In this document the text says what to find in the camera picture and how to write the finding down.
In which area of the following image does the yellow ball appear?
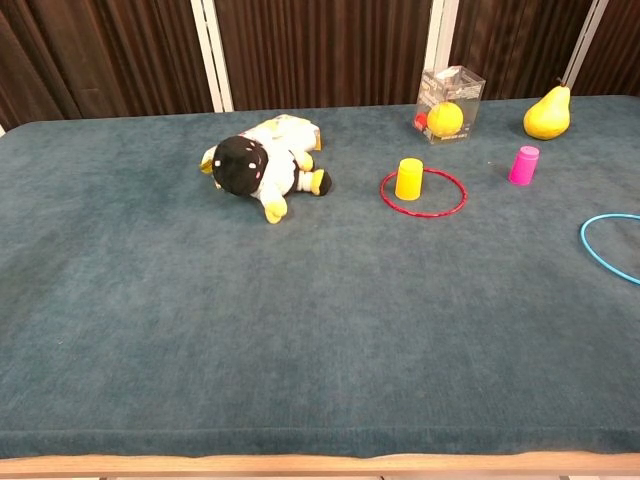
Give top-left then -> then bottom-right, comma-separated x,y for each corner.
426,101 -> 465,139

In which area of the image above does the red plastic ring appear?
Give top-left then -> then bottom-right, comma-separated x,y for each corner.
379,167 -> 469,219

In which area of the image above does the white frame post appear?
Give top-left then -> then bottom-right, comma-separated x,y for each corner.
428,0 -> 460,76
564,0 -> 610,96
189,0 -> 235,113

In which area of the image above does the blue table cloth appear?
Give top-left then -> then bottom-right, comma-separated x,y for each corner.
0,94 -> 640,460

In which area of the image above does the blue plastic ring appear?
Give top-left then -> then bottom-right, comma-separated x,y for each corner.
579,213 -> 640,286

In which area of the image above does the black-haired plush doll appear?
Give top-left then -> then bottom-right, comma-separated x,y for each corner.
200,134 -> 334,225

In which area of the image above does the clear plastic box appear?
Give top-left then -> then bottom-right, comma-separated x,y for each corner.
412,64 -> 487,146

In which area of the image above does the yellow toy pear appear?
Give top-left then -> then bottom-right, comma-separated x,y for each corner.
523,77 -> 572,141

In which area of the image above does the pink plastic cup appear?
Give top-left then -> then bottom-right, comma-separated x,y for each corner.
508,145 -> 541,187

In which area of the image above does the yellow plastic cup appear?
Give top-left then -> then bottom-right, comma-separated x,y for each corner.
394,157 -> 425,201

